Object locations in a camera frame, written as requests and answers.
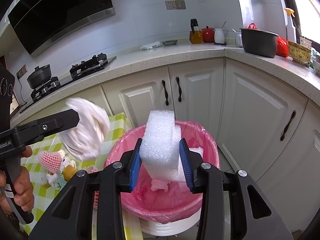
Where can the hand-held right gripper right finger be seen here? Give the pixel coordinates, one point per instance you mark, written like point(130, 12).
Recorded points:
point(188, 166)

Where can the white trash bin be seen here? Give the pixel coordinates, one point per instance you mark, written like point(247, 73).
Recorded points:
point(165, 230)

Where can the spray bottle with yellow nozzle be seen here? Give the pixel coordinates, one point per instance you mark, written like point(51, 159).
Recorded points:
point(290, 30)

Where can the steel bowl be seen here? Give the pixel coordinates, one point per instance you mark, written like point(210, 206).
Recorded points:
point(317, 66)

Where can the black lidded pot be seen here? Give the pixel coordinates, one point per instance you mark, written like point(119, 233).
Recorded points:
point(39, 78)

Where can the red plastic bag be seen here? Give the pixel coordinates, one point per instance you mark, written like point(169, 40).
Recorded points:
point(282, 46)

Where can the bin with pink liner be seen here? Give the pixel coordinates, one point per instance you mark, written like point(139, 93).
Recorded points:
point(155, 205)

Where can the small metal dish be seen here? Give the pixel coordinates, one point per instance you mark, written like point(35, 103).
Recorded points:
point(170, 42)

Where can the white jar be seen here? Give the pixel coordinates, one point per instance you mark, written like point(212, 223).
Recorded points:
point(219, 37)

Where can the small black tool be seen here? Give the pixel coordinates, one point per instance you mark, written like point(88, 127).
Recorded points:
point(220, 44)

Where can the white foam sheet piece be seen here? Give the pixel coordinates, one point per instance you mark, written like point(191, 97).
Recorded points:
point(197, 152)

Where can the black gas stove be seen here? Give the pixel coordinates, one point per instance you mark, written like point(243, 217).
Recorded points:
point(82, 68)

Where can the green checked tablecloth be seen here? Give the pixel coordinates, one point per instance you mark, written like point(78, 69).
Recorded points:
point(37, 192)

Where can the white utensil holder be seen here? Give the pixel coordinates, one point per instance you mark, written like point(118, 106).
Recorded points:
point(305, 43)

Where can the black range hood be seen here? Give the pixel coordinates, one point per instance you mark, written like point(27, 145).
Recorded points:
point(62, 12)

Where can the white mug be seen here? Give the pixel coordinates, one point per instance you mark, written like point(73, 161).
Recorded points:
point(238, 40)

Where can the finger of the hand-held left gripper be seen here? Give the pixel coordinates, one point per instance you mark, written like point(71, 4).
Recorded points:
point(62, 121)

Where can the oil bottle with black cap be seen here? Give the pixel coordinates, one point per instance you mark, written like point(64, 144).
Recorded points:
point(196, 36)

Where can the yellow foam chunk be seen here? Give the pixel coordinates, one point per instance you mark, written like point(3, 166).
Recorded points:
point(69, 173)

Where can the printed wrapper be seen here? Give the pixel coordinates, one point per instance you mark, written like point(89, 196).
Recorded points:
point(67, 161)

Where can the dark wall socket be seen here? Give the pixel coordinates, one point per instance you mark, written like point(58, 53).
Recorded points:
point(22, 71)

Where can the red lidded pot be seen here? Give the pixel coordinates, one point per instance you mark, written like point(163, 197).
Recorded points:
point(208, 35)

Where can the pink foam fruit net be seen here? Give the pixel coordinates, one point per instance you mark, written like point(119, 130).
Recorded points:
point(50, 160)

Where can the white tissue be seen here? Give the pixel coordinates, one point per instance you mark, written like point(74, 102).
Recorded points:
point(53, 180)

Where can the white plastic packet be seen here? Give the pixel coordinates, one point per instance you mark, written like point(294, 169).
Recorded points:
point(150, 45)

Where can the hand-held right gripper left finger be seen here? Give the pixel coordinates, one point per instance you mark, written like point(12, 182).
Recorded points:
point(134, 166)

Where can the person's left hand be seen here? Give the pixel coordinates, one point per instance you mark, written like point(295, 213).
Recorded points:
point(25, 192)

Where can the white foam block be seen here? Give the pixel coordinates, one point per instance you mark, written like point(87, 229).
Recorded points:
point(160, 145)

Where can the white plastic bag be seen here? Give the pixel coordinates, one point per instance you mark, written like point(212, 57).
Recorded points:
point(86, 130)

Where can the beige wall socket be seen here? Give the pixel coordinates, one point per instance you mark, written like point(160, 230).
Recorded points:
point(170, 5)
point(180, 4)

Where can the yellow patterned bowl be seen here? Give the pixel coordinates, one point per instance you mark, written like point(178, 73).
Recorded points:
point(298, 53)

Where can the window with dark frame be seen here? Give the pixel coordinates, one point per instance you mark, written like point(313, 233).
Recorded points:
point(300, 5)

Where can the grey cooking pot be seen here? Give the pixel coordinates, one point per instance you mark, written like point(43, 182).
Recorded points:
point(258, 43)

